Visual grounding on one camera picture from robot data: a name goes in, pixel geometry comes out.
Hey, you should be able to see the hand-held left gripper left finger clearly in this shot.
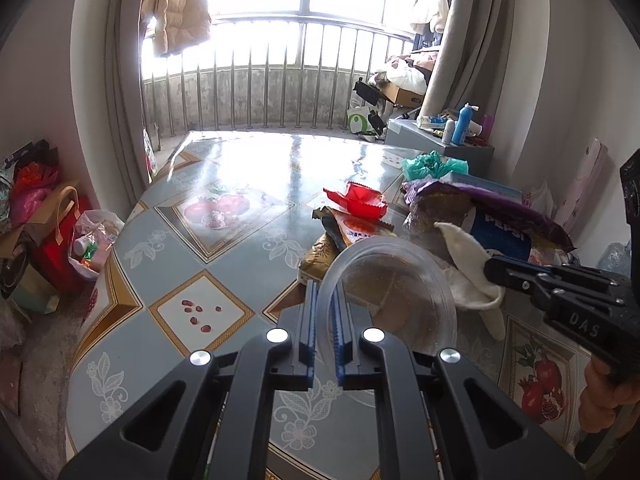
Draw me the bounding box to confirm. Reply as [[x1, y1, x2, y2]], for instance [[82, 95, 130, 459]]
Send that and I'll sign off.
[[57, 280, 321, 480]]

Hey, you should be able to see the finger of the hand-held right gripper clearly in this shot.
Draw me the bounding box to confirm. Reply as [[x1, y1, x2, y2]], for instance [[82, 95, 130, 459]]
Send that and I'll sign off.
[[484, 255, 569, 306]]

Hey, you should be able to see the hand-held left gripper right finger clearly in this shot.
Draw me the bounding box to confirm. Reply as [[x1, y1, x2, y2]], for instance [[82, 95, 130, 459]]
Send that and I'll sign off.
[[332, 282, 586, 480]]

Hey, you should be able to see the clear blue label soda bottle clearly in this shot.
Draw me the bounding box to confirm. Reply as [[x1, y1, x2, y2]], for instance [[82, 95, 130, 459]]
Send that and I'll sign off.
[[406, 191, 537, 264]]

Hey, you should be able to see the white cloth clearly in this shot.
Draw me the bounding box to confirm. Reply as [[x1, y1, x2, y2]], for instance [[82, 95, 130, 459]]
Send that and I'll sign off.
[[434, 221, 507, 340]]

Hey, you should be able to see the purple snack bag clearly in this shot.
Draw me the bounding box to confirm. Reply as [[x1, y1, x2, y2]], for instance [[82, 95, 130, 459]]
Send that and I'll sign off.
[[404, 180, 575, 253]]

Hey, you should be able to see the clear plastic bowl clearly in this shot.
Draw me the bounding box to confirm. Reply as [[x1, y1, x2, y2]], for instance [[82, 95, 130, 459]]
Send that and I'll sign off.
[[318, 237, 459, 357]]

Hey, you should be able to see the person's right hand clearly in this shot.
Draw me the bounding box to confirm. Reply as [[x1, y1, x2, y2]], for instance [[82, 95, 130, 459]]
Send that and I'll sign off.
[[579, 356, 640, 434]]

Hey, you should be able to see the large clear water jug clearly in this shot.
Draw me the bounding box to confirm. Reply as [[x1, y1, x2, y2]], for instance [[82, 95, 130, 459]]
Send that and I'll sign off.
[[597, 242, 632, 277]]

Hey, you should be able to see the gold brown snack packet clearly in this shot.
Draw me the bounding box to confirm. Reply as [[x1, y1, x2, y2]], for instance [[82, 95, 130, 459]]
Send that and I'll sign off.
[[299, 232, 347, 287]]

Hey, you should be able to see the white plastic bag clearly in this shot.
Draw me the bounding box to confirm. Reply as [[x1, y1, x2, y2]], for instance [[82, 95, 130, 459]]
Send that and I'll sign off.
[[68, 209, 125, 281], [522, 186, 557, 217]]

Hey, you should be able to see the light blue box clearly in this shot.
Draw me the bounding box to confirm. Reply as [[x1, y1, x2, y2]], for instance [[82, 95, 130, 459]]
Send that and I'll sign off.
[[442, 171, 523, 206]]

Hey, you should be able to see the long pink box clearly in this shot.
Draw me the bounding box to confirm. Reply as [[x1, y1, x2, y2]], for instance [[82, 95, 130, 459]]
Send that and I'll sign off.
[[555, 137, 610, 233]]

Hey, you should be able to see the orange snack packet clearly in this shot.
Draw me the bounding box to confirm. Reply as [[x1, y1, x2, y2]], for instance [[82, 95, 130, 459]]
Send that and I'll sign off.
[[327, 209, 398, 252]]

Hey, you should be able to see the fruit print tablecloth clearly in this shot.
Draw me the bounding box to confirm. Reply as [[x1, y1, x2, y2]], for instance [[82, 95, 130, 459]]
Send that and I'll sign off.
[[65, 130, 596, 480]]

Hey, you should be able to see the green plastic bag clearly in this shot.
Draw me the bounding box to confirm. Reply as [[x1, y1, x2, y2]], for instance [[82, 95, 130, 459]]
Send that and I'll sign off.
[[401, 151, 470, 181]]

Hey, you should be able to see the red plastic wrapper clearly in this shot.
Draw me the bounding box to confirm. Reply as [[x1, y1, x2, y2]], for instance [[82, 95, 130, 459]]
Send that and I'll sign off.
[[322, 182, 390, 220]]

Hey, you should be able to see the blue spray bottle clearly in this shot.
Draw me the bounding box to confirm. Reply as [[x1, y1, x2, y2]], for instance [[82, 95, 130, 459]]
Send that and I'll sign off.
[[451, 103, 479, 145]]

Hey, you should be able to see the grey cabinet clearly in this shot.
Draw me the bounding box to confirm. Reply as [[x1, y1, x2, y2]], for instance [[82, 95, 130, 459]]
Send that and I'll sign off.
[[384, 117, 496, 177]]

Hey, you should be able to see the cardboard box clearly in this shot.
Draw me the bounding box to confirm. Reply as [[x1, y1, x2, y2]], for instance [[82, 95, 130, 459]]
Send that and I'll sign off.
[[380, 80, 427, 109]]

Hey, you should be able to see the white and green shopping bag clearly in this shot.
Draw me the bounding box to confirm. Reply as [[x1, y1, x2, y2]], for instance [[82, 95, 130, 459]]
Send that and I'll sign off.
[[346, 105, 374, 134]]

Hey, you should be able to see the pile of clothes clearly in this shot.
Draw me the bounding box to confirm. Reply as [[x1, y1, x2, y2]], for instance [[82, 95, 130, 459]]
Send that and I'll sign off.
[[370, 52, 437, 92]]

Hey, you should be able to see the grey curtain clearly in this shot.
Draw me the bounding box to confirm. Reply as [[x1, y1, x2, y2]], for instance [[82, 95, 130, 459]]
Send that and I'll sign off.
[[419, 0, 507, 122], [102, 0, 173, 201]]

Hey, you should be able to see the balcony railing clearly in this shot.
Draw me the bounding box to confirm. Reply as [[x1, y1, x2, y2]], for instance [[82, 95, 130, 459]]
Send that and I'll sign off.
[[141, 14, 418, 139]]

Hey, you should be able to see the red gift bag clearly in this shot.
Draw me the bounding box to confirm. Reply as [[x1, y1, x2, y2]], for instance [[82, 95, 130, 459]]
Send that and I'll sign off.
[[35, 186, 94, 294]]

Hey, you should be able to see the white hanging garment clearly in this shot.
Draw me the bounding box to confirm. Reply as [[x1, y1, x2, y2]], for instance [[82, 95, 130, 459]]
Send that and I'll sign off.
[[409, 0, 450, 35]]

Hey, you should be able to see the pink plastic bag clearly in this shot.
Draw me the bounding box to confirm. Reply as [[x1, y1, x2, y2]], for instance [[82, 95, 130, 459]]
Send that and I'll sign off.
[[10, 160, 64, 234]]

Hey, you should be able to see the beige puffer jacket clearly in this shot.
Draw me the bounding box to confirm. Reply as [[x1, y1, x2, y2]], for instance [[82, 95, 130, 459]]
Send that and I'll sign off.
[[140, 0, 213, 58]]

